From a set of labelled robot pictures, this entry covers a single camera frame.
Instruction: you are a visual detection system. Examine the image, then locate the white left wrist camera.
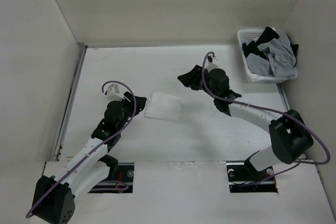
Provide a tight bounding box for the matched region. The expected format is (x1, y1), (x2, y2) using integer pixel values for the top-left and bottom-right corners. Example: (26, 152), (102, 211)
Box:
(105, 83), (123, 102)

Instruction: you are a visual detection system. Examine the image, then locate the white plastic laundry basket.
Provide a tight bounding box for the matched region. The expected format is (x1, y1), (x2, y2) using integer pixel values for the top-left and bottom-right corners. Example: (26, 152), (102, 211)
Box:
(237, 27), (299, 83)

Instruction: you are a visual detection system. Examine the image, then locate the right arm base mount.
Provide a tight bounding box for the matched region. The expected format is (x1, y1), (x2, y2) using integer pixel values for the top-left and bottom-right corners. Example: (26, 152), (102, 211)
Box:
(226, 162), (278, 193)

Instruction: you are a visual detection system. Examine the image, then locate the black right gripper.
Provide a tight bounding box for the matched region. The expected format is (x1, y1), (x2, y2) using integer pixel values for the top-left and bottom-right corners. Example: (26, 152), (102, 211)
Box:
(177, 65), (218, 99)

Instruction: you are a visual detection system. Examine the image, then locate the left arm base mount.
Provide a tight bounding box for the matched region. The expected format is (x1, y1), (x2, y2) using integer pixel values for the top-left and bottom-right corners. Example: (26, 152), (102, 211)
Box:
(89, 155), (135, 194)

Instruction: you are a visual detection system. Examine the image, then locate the white tank top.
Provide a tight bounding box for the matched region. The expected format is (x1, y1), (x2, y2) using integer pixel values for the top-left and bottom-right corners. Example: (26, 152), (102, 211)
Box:
(144, 92), (181, 121)

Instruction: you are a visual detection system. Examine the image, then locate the metal table edge rail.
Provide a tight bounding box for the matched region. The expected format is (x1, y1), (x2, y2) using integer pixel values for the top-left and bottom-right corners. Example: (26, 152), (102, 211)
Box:
(50, 42), (87, 161)

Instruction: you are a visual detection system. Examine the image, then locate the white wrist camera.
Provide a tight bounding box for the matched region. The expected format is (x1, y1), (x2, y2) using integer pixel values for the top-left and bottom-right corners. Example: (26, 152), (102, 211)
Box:
(205, 54), (218, 71)
(105, 83), (123, 102)

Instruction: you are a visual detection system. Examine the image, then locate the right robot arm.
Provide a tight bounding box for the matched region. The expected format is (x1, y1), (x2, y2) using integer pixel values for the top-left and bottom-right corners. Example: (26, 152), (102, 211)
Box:
(177, 65), (313, 180)

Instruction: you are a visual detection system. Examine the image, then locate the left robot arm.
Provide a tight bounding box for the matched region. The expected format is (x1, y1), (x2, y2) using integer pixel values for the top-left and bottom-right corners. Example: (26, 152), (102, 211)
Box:
(26, 92), (147, 223)

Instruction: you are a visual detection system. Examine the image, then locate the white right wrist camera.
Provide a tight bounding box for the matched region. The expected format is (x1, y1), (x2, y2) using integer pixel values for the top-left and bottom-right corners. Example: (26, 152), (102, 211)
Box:
(205, 54), (218, 71)

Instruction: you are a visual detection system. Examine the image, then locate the black tank top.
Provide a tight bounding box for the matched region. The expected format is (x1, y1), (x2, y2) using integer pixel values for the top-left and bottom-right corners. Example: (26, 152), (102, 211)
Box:
(242, 26), (299, 71)

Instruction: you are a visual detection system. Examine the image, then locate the grey folded tank top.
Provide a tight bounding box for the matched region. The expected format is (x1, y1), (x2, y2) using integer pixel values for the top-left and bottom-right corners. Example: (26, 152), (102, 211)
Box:
(246, 54), (274, 77)

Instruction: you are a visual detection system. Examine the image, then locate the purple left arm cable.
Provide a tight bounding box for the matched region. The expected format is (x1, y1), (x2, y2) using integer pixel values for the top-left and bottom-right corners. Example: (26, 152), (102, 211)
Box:
(25, 81), (138, 219)

